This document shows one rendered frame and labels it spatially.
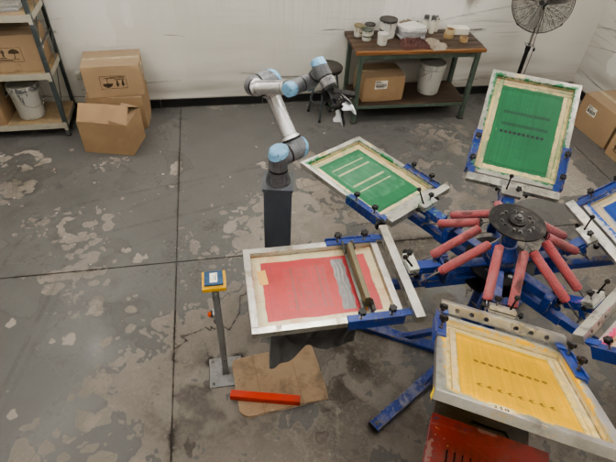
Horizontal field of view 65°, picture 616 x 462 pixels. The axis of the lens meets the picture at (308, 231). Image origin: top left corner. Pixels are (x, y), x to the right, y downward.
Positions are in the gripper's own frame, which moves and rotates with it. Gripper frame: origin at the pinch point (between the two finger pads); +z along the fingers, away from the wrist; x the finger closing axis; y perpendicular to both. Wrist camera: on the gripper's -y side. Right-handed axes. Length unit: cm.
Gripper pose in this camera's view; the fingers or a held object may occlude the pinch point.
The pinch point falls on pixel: (350, 121)
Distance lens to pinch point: 245.5
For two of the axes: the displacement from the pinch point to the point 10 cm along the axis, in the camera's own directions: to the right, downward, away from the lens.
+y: -8.4, 3.8, -3.8
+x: 3.2, -2.1, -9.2
